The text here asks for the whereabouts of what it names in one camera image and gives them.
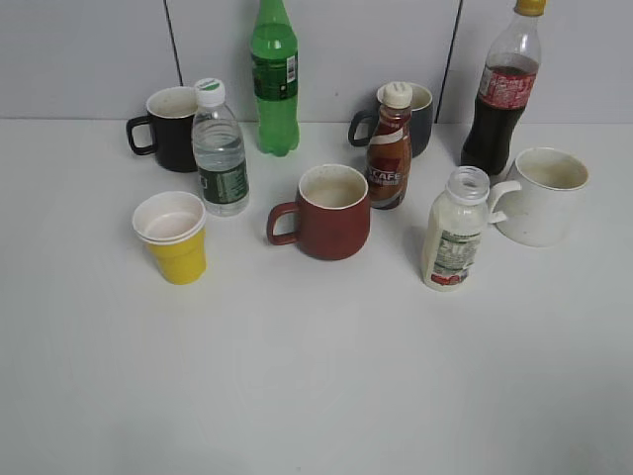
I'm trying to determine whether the clear water bottle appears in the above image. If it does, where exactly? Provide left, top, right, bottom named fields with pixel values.
left=192, top=78, right=249, bottom=217

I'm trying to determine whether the red ceramic mug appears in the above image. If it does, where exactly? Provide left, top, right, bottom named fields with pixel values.
left=266, top=164, right=371, bottom=260

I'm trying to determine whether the black mug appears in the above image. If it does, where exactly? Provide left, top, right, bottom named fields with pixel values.
left=126, top=86, right=198, bottom=173

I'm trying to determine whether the green soda bottle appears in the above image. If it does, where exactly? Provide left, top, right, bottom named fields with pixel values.
left=250, top=0, right=300, bottom=156

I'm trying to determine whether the brown coffee bottle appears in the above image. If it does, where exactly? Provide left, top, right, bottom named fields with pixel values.
left=366, top=81, right=412, bottom=210

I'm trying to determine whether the cola bottle yellow cap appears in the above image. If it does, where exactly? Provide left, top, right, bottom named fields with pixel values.
left=460, top=0, right=546, bottom=176

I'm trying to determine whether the white ceramic mug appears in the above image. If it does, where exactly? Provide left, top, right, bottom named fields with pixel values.
left=488, top=147, right=589, bottom=247

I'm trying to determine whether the milk bottle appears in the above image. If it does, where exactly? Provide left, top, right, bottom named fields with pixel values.
left=421, top=166, right=490, bottom=291

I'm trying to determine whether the yellow paper cup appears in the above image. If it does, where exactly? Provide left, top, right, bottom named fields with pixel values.
left=132, top=191, right=207, bottom=285

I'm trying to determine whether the dark grey mug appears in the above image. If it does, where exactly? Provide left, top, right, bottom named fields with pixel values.
left=348, top=82, right=433, bottom=158

